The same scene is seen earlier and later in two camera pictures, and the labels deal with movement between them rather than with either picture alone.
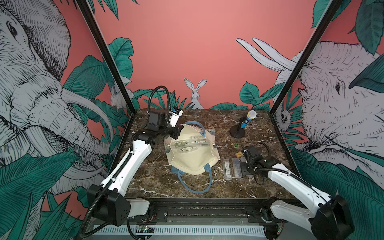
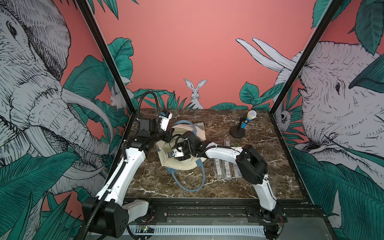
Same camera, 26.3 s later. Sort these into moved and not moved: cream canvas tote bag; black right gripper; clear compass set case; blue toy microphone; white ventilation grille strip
Moved: clear compass set case; black right gripper; cream canvas tote bag
Not moved: blue toy microphone; white ventilation grille strip
